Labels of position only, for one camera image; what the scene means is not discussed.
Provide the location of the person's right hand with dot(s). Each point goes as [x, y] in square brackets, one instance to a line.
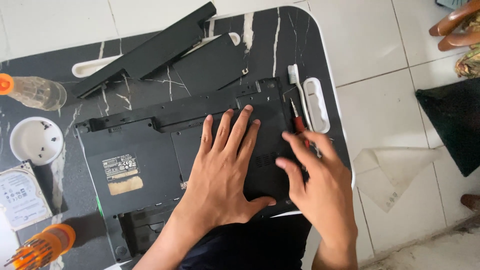
[326, 195]

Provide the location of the person's left hand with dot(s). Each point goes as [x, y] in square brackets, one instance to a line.
[217, 180]

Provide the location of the black laptop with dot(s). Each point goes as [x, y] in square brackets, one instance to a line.
[150, 157]

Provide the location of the white cloth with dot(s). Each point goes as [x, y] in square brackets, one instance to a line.
[390, 176]

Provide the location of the person's dark shorts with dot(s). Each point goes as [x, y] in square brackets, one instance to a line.
[247, 243]

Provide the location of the white toothbrush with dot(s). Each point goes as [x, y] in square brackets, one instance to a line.
[300, 93]

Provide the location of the black laptop cover panel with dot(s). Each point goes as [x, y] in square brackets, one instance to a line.
[210, 65]

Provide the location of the brown wooden furniture leg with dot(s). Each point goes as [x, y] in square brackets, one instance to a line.
[471, 201]

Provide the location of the black floor mat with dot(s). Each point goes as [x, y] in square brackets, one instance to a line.
[453, 123]

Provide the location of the long black laptop battery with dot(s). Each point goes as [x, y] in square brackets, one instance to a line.
[150, 48]

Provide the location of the white round bowl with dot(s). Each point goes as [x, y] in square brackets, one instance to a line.
[36, 140]

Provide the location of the orange screwdriver bit set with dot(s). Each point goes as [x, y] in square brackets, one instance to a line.
[41, 247]

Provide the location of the silver hard drive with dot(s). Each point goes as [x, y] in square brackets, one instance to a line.
[22, 197]

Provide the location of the patterned fabric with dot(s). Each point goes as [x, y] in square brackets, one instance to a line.
[470, 62]

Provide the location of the clear bottle with orange cap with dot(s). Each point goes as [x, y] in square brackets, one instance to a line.
[35, 92]

